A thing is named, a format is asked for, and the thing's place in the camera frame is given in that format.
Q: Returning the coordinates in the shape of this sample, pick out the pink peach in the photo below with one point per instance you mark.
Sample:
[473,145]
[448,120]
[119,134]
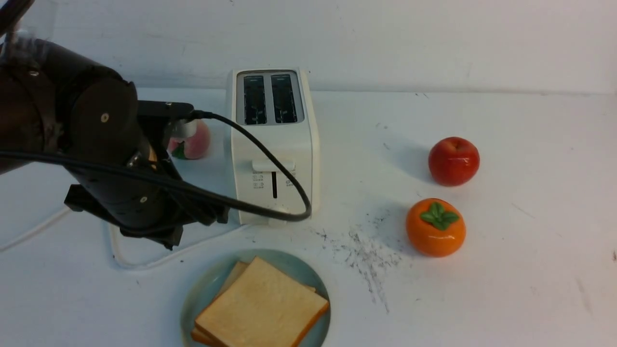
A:
[189,140]

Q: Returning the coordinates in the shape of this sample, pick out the white two-slot toaster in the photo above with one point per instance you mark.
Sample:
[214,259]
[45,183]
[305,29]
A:
[275,106]

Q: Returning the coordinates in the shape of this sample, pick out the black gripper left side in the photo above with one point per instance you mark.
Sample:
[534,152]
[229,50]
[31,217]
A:
[136,132]

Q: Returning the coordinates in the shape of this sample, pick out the orange persimmon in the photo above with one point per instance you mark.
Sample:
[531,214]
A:
[435,228]

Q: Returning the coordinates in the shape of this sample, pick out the toasted bread slice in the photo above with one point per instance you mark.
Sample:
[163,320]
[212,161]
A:
[262,308]
[226,289]

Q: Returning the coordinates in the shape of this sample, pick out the light green plate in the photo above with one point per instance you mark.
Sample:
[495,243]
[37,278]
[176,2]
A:
[211,280]

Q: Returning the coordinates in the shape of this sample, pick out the red apple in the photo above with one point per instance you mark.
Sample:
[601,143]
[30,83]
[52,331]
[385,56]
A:
[453,161]

